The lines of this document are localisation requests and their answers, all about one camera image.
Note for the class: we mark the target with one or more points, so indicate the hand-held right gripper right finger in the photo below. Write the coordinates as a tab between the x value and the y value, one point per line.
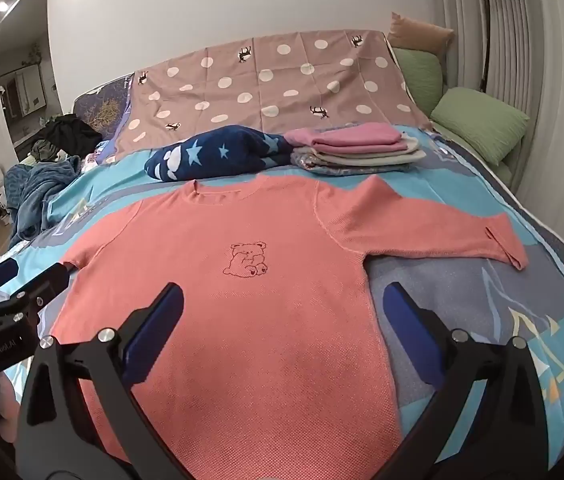
404	327

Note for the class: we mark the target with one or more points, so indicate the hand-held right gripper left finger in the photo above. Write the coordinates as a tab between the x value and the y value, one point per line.
162	327

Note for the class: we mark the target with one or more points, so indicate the coral sweater with bear print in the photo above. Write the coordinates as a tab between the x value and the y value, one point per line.
242	310

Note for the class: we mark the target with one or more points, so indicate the black clothes pile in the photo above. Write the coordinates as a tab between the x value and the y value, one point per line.
67	130

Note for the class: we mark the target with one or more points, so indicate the stack of folded clothes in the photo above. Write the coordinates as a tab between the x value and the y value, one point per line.
391	157

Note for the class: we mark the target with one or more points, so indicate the blue crumpled blanket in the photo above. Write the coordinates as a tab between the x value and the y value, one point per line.
37	190

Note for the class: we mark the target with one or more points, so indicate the navy star print garment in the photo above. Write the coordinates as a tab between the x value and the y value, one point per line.
212	152

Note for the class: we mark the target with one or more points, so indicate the grey patterned folded garment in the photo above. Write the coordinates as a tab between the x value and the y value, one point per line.
322	164

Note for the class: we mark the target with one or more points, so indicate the pink folded garment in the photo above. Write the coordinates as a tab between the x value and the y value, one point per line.
346	136

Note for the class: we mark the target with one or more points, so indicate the green pillow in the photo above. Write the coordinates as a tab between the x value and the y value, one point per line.
419	80
479	122

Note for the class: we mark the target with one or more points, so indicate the brown polka dot blanket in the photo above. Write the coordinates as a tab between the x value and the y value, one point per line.
272	85

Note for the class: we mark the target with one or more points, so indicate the tan pillow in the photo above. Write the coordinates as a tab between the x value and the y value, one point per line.
419	34

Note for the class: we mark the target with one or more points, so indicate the black floor lamp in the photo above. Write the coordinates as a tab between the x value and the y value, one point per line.
485	10

